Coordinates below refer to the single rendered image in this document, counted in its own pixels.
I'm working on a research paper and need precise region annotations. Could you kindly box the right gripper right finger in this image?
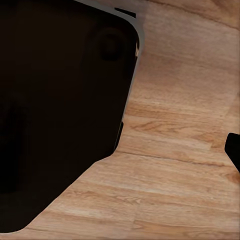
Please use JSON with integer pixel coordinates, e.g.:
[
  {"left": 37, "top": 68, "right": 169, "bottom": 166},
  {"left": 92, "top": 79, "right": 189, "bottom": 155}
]
[{"left": 224, "top": 133, "right": 240, "bottom": 172}]

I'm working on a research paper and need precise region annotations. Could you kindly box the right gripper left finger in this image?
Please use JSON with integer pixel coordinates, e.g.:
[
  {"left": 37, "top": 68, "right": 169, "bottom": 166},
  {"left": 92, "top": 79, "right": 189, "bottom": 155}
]
[{"left": 0, "top": 133, "right": 25, "bottom": 192}]

